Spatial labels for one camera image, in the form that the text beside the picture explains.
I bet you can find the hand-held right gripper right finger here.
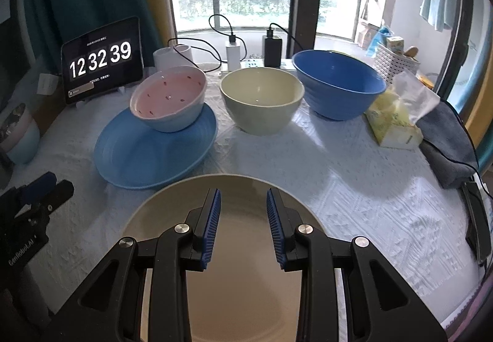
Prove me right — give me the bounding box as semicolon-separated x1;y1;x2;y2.
267;188;449;342

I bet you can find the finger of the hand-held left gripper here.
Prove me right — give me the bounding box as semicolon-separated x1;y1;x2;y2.
42;179;75;216
17;171;58;205

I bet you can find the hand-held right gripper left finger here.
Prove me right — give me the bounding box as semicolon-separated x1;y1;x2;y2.
50;188;222;342

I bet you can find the beige plate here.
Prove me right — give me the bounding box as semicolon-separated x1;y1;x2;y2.
121;174;326;342

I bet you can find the blue plate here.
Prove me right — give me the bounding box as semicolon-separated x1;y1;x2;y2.
94;101;218;189

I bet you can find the cream bowl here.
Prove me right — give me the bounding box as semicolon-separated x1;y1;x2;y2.
219;67;306;136

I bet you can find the pink seed-print bowl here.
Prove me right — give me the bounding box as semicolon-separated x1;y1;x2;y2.
129;66;209;134

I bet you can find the blue bowl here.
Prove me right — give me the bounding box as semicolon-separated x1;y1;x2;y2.
291;50;387;121

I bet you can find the pink and blue cup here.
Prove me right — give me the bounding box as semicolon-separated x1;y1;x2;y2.
0;103;41;165

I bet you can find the white textured tablecloth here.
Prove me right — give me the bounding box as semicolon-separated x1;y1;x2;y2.
0;57;483;342

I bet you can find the small white box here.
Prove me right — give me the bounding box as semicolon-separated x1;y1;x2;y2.
37;73;55;95

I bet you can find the white tablet stand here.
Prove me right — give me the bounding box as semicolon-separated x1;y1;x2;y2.
73;84;129;109

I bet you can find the black tablet with clock display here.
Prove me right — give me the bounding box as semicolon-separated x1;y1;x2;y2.
61;16;145;105

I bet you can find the yellow tissue pack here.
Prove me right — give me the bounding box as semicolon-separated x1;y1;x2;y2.
364;70;442;151

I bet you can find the white power strip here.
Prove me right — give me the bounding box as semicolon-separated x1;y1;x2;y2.
219;59;298;76

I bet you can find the white desk lamp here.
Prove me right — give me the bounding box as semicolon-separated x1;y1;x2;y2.
122;0;201;73

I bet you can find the white charger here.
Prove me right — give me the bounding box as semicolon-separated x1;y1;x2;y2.
225;34;242;71

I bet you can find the black charger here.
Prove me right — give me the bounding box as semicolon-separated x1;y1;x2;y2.
263;30;283;68

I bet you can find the grey cloth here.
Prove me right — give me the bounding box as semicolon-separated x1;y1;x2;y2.
416;99;480;189

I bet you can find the black flat device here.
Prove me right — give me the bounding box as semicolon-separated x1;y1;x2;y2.
460;180;493;266

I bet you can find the white plastic basket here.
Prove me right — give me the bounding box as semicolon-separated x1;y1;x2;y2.
373;42;421;85

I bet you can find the blue plastic bag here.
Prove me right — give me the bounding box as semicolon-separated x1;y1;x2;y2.
366;28;392;58

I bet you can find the cardboard box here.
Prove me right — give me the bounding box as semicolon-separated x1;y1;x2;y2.
356;21;383;49

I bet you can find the small green yellow carton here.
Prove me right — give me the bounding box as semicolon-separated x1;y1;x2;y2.
386;36;405;56

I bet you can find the black lamp cable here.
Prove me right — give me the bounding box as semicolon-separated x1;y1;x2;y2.
168;37;223;73

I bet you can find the black charger cable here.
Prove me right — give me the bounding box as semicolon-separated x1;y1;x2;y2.
209;14;236;43
268;22;306;53

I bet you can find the thin black cable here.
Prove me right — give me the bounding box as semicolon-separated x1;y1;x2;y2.
424;151;487;191

